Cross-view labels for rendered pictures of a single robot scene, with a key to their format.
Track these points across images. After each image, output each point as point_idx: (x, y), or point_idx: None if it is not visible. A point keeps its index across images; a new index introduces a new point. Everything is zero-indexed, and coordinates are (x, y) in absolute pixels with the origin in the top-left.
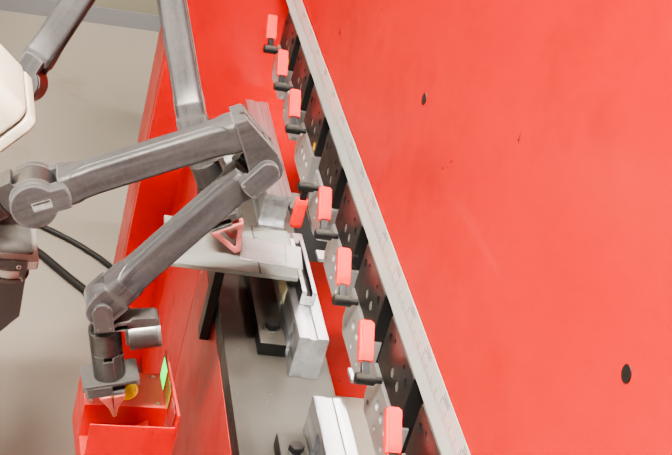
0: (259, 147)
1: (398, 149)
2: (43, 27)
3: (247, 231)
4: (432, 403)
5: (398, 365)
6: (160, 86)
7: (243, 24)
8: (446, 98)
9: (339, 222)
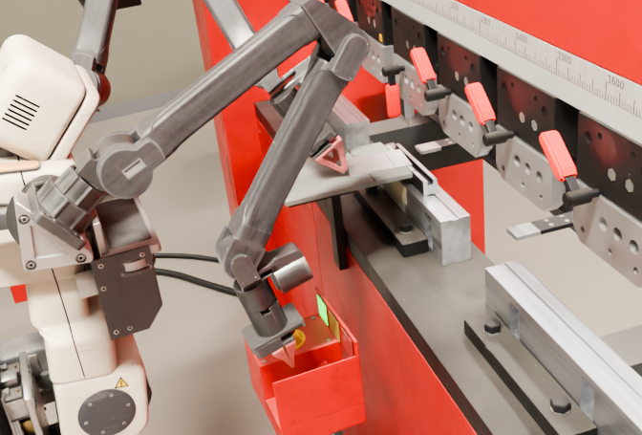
0: (336, 23)
1: None
2: (82, 25)
3: (345, 154)
4: None
5: (620, 159)
6: None
7: (267, 6)
8: None
9: (445, 77)
